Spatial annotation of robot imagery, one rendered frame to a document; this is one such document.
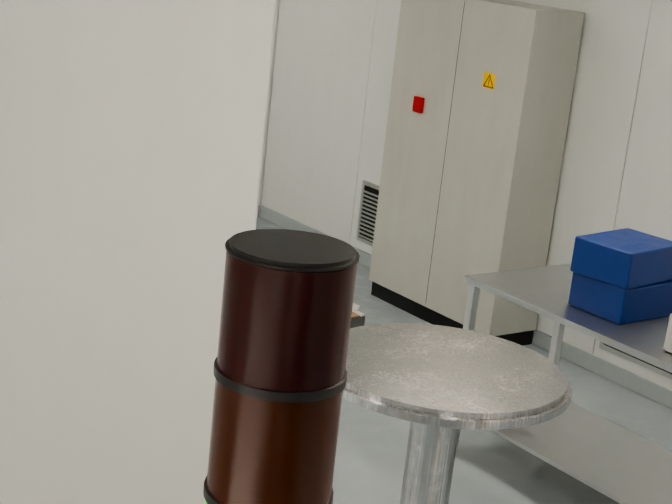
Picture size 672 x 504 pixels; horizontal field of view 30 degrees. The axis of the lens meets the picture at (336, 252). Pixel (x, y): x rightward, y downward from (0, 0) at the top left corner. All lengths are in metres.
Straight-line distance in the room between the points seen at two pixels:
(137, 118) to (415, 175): 6.05
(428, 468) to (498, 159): 3.16
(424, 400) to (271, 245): 3.77
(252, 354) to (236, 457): 0.04
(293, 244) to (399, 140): 7.67
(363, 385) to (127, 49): 2.47
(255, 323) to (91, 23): 1.54
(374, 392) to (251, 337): 3.79
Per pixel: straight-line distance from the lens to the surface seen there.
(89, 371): 2.12
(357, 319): 5.00
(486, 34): 7.53
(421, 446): 4.62
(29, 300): 2.03
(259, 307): 0.45
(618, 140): 7.37
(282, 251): 0.45
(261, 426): 0.46
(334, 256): 0.46
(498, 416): 4.22
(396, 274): 8.22
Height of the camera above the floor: 2.47
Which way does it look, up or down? 15 degrees down
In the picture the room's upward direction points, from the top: 6 degrees clockwise
